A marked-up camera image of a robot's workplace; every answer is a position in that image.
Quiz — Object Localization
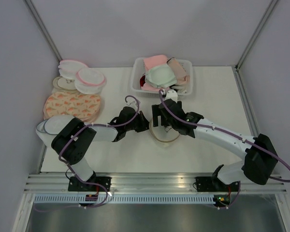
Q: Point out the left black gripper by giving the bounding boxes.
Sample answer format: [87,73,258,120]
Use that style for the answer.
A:
[125,111,154,133]

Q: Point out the beige trimmed mesh laundry bag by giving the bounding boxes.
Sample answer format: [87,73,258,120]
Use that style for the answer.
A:
[149,119,180,147]

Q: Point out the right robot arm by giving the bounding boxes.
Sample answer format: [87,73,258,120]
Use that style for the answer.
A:
[152,99,278,192]

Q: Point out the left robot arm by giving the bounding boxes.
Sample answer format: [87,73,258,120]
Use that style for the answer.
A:
[51,106,149,192]

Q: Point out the carrot print laundry bag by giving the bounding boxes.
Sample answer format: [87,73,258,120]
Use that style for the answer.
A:
[43,92,102,123]

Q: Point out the pink trimmed mesh laundry bag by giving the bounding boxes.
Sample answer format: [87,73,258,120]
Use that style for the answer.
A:
[74,68,106,94]

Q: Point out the beige flat laundry bag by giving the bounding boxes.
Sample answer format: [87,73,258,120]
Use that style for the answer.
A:
[53,76,76,91]

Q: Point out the pink trimmed bag at back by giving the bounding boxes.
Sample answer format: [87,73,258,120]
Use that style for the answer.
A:
[58,59,88,80]

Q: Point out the white plastic basket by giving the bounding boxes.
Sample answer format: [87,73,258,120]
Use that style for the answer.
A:
[130,55,194,98]

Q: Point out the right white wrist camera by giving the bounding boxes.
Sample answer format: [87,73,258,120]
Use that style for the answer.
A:
[165,89,178,102]

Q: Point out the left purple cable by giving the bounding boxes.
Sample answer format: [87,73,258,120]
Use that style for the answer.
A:
[58,95,141,184]

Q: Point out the purple cable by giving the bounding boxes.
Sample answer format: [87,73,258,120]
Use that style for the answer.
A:
[158,88,290,182]
[58,95,141,184]

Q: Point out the white slotted cable duct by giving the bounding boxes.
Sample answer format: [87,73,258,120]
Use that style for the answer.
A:
[62,195,215,204]

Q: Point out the aluminium mounting rail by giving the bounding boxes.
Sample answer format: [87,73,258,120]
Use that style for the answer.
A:
[24,173,287,195]

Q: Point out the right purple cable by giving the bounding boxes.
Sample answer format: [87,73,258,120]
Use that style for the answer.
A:
[158,88,290,182]

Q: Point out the right aluminium frame post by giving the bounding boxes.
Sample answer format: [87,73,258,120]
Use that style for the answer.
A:
[234,0,280,72]

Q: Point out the aluminium frame post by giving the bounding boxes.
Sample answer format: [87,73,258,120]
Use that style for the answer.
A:
[234,0,280,72]
[23,0,62,62]

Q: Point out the left aluminium frame post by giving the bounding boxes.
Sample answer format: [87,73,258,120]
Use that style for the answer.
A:
[23,0,62,62]

